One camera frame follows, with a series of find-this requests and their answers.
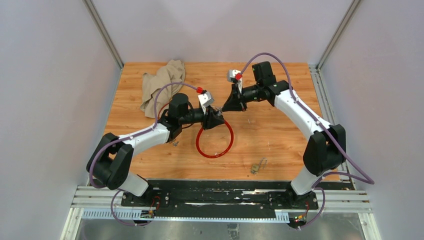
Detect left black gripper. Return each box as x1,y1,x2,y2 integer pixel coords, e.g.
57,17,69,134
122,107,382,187
180,106,226,132

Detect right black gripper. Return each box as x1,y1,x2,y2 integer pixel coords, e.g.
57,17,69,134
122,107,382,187
221,83,263,113

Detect silver key with ring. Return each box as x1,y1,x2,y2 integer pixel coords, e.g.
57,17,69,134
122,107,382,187
213,107,223,116

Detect red cable lock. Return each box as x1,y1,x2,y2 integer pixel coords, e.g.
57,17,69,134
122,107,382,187
195,120,235,159

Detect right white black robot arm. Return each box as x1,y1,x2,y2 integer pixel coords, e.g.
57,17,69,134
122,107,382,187
222,61,346,209

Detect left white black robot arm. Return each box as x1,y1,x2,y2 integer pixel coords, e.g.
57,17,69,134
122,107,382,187
86,93,226,207

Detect beige cloth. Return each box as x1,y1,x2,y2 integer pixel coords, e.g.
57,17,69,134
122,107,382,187
140,60,186,118

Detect brass padlock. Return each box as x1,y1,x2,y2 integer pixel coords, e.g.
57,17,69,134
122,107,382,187
250,157,268,175

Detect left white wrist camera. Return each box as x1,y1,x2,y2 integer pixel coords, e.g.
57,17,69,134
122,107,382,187
196,87,215,108

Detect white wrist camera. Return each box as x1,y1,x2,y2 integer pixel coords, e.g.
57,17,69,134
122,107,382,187
226,69,243,83
196,87,215,108

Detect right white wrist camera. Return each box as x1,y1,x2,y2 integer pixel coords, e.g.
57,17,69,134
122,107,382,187
226,69,243,83

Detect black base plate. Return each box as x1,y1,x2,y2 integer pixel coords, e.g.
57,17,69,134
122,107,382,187
88,178,357,220

